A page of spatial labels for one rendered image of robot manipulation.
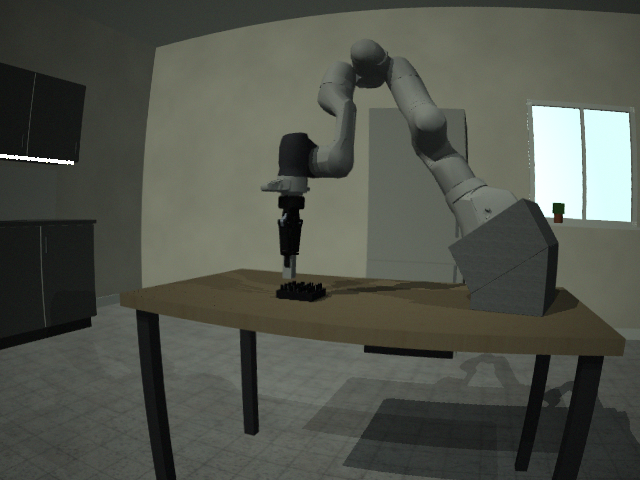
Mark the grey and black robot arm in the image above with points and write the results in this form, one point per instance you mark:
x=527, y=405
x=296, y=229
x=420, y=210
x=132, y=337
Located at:
x=471, y=200

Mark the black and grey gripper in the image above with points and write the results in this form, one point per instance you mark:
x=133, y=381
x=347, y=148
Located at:
x=290, y=238

